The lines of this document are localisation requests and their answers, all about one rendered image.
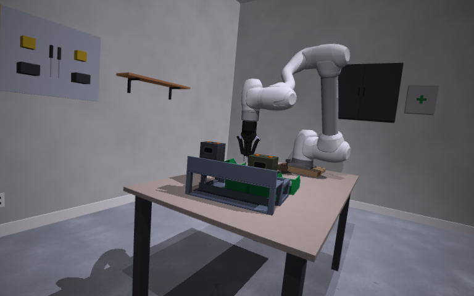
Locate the dark grey metal shelf rack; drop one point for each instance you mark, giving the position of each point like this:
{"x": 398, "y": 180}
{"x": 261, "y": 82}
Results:
{"x": 215, "y": 189}

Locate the black tool case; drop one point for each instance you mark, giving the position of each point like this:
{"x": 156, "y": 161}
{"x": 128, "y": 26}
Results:
{"x": 212, "y": 151}

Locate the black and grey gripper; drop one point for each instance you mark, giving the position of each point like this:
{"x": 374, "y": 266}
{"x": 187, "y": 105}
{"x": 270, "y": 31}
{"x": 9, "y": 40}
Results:
{"x": 248, "y": 134}

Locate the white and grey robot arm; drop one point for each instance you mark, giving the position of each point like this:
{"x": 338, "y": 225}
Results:
{"x": 330, "y": 146}

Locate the olive green case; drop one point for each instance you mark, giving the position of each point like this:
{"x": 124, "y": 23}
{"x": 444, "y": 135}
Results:
{"x": 263, "y": 161}

